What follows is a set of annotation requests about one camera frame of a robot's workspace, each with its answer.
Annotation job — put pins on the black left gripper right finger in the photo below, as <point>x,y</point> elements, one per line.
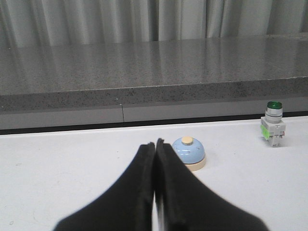
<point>185,204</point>

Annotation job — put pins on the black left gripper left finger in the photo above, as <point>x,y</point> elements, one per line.
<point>126,206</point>

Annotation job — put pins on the blue call bell cream base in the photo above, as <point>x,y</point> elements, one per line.
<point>191,152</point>

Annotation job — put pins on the grey stone counter ledge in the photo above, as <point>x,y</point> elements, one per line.
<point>55,86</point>

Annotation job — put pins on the white pleated curtain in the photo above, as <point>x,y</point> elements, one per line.
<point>25,23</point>

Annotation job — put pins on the green pilot light switch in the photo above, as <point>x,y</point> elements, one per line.
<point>272,126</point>

